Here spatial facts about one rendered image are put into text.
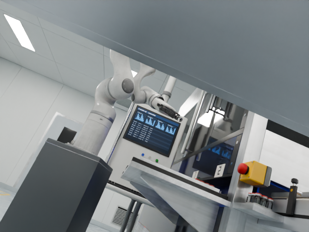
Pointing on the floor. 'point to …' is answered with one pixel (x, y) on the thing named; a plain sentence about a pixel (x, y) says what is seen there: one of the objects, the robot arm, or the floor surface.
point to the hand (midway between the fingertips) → (174, 114)
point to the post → (248, 138)
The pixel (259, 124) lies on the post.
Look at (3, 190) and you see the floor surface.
